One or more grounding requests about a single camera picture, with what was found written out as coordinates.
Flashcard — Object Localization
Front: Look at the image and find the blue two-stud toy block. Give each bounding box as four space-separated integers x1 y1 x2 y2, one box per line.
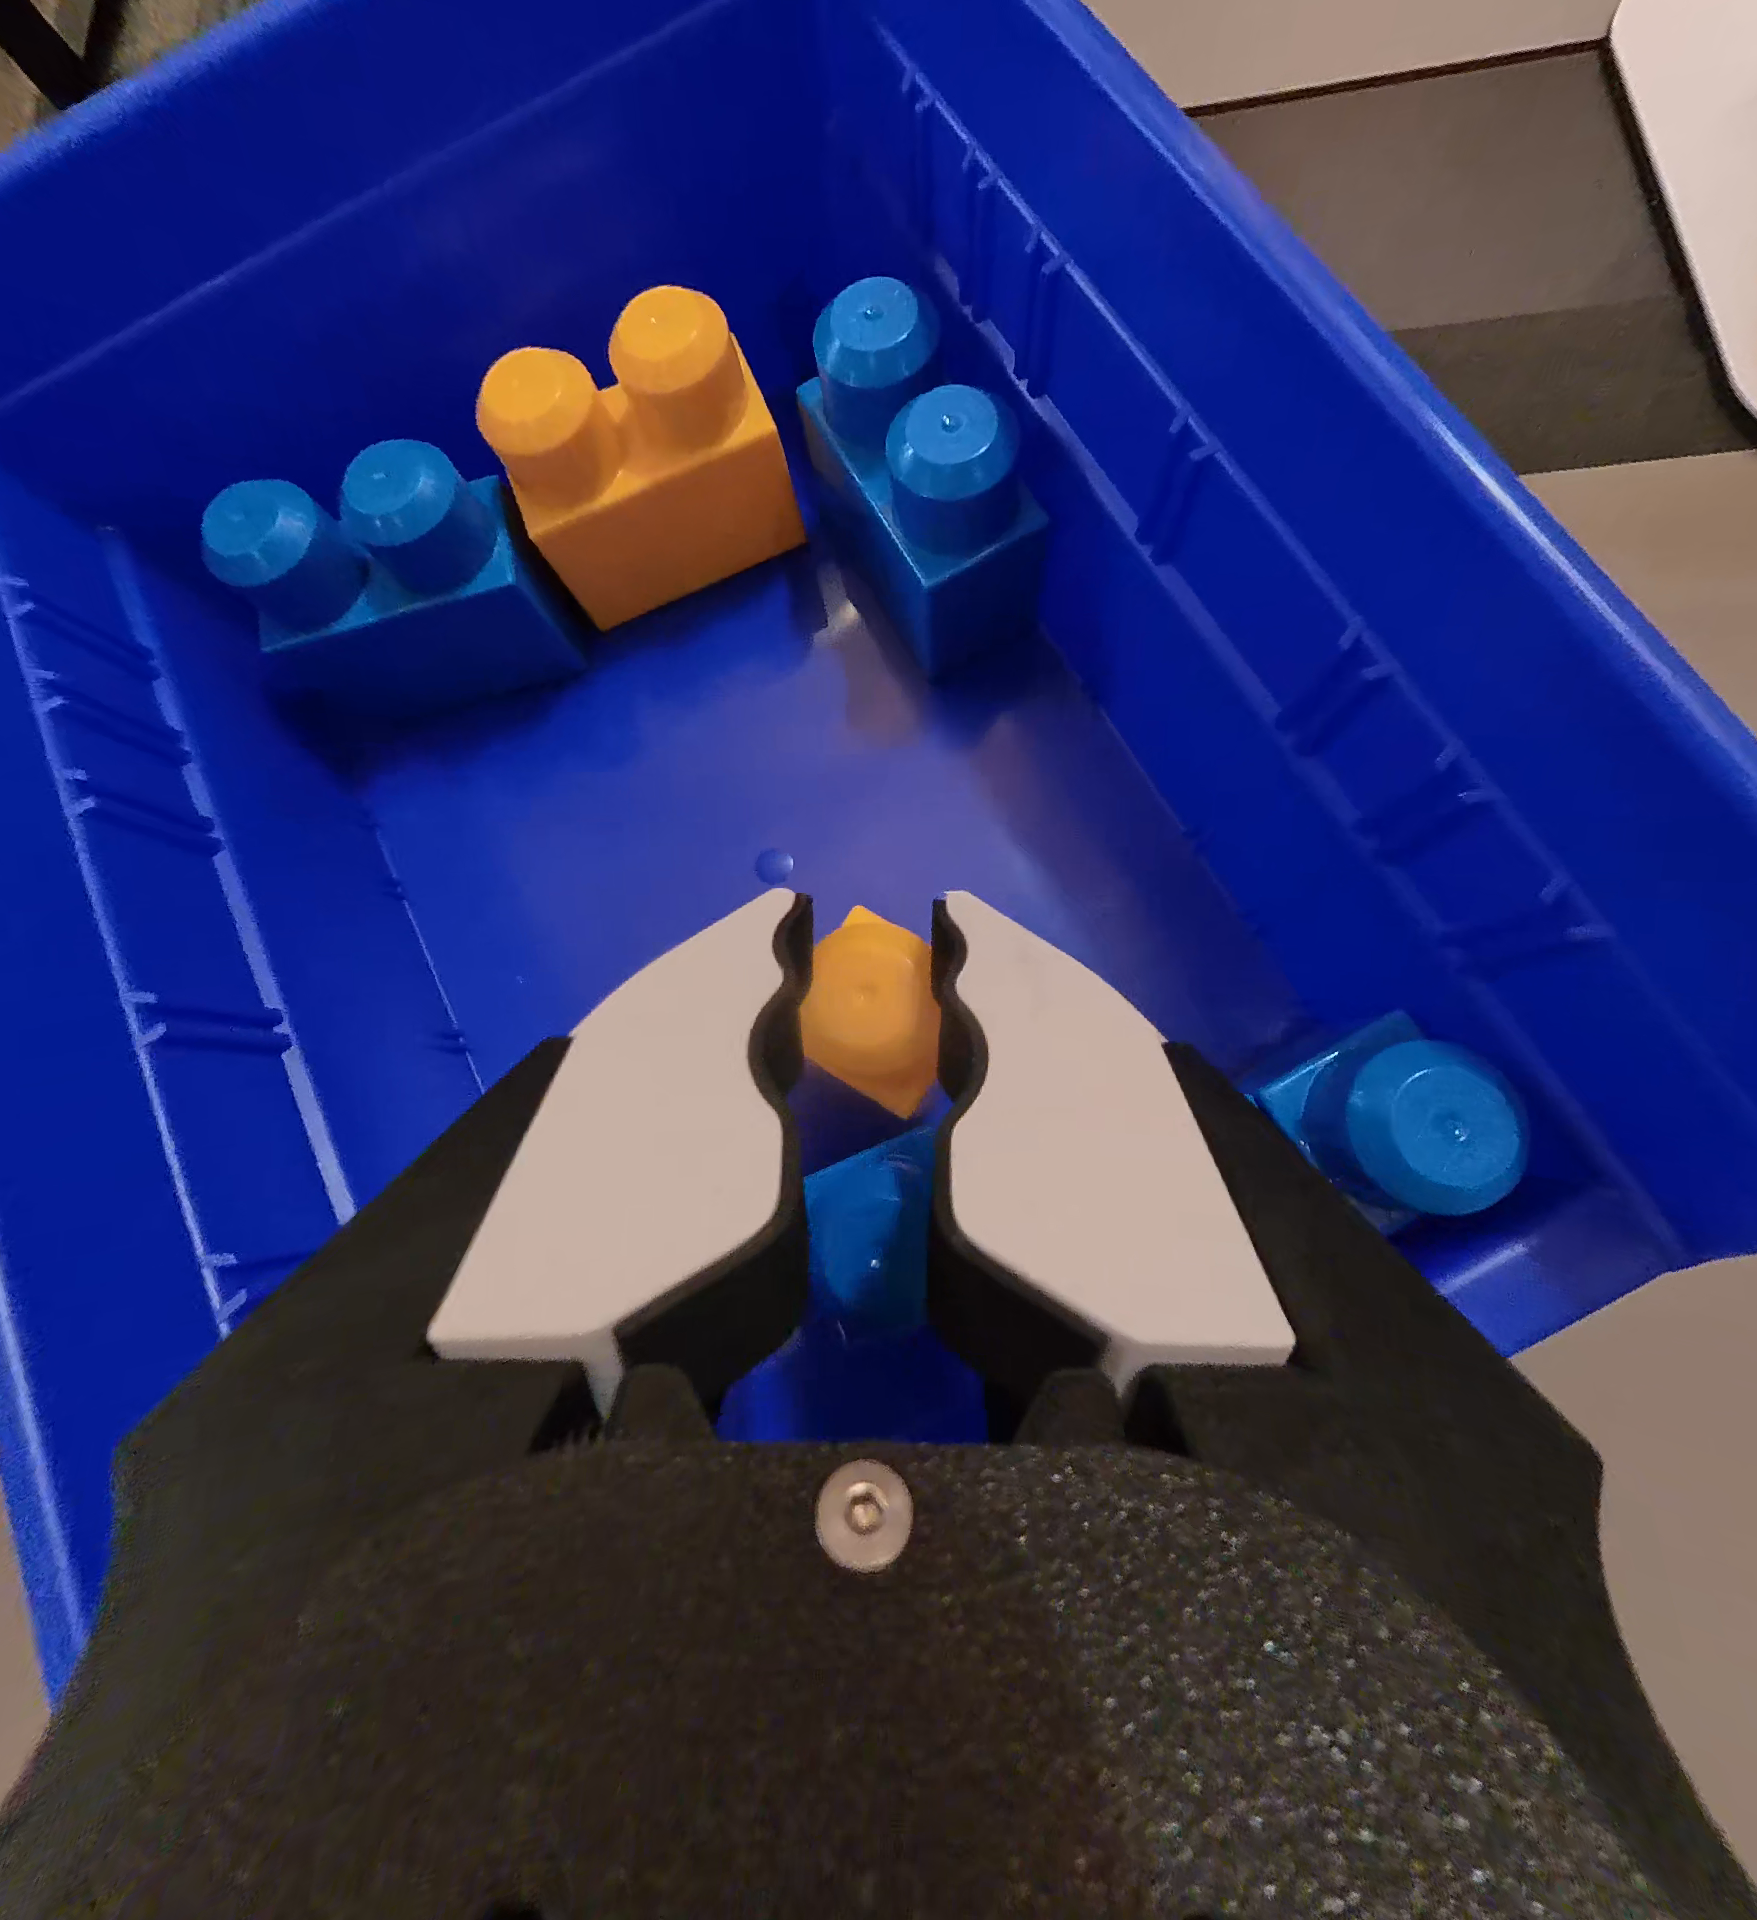
796 277 1049 681
201 437 588 696

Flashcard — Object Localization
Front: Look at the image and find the white document stand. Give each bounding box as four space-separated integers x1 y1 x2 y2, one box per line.
1611 0 1757 462

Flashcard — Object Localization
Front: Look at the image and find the yellow two-stud toy block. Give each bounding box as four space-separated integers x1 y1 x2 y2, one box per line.
473 283 809 634

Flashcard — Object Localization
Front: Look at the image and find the blue plastic bin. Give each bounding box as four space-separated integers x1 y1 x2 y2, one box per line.
0 0 1757 1654

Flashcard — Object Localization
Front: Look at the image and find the blue one-stud toy block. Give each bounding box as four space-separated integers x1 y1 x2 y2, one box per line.
1241 1010 1535 1234
804 1117 956 1341

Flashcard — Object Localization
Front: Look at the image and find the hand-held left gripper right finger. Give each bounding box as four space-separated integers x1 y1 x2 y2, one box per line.
926 890 1296 1411

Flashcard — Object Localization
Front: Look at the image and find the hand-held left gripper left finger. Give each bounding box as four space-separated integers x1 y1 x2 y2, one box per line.
428 887 815 1420

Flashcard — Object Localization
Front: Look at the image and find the yellow one-stud toy block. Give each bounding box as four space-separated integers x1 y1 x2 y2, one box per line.
796 903 953 1124

